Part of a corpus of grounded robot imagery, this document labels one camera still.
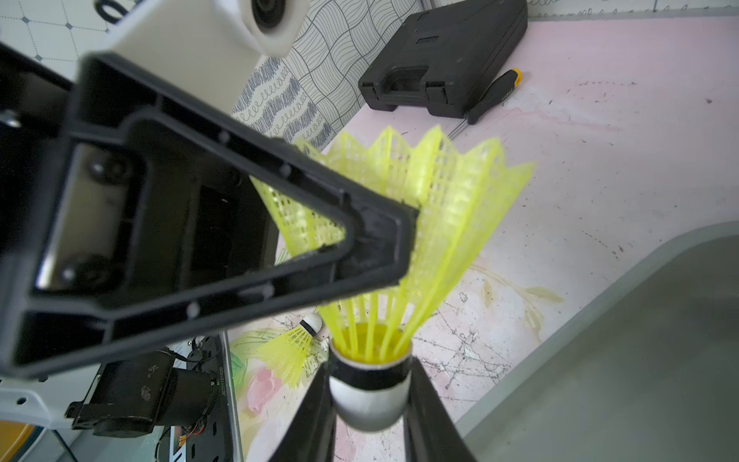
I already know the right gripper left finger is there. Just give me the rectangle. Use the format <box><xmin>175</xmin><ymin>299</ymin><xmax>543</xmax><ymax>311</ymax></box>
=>
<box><xmin>269</xmin><ymin>362</ymin><xmax>337</xmax><ymax>462</ymax></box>

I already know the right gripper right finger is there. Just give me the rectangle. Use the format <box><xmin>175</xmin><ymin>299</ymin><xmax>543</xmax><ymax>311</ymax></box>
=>
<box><xmin>403</xmin><ymin>357</ymin><xmax>475</xmax><ymax>462</ymax></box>

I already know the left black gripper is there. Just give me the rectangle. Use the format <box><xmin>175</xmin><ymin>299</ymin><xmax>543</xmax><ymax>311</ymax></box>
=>
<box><xmin>1</xmin><ymin>44</ymin><xmax>74</xmax><ymax>266</ymax></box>

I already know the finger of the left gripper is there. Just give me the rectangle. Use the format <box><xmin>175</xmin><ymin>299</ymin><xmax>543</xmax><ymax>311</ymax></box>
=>
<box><xmin>0</xmin><ymin>51</ymin><xmax>420</xmax><ymax>380</ymax></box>

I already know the grey plastic storage box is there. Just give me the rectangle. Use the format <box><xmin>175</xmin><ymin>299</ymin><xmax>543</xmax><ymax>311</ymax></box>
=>
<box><xmin>458</xmin><ymin>223</ymin><xmax>738</xmax><ymax>461</ymax></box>

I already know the yellow shuttlecock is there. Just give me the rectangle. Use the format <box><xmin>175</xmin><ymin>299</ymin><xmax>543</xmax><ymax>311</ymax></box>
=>
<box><xmin>253</xmin><ymin>128</ymin><xmax>534</xmax><ymax>432</ymax></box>
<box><xmin>257</xmin><ymin>313</ymin><xmax>323</xmax><ymax>388</ymax></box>

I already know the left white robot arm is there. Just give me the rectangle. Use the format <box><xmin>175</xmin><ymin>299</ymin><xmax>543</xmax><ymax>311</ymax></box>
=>
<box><xmin>1</xmin><ymin>46</ymin><xmax>418</xmax><ymax>437</ymax></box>

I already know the black plastic tool case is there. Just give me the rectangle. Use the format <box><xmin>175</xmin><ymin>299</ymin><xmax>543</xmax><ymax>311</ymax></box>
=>
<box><xmin>358</xmin><ymin>0</ymin><xmax>528</xmax><ymax>119</ymax></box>

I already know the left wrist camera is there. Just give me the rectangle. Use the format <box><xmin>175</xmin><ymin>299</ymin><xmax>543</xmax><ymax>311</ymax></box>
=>
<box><xmin>102</xmin><ymin>0</ymin><xmax>309</xmax><ymax>115</ymax></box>

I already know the black handled screwdriver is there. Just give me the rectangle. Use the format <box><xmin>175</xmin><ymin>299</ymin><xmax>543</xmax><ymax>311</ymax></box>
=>
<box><xmin>448</xmin><ymin>69</ymin><xmax>523</xmax><ymax>140</ymax></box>

